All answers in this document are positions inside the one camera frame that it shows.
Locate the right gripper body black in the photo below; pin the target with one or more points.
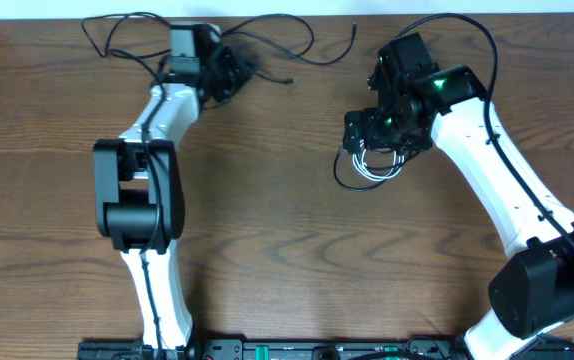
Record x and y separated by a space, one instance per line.
383 131

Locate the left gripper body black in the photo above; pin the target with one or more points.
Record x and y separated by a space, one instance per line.
226 77

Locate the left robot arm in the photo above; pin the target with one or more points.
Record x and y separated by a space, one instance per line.
139 198

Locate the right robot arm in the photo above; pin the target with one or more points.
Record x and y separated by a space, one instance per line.
421 106

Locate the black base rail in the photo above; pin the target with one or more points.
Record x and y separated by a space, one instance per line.
236 349

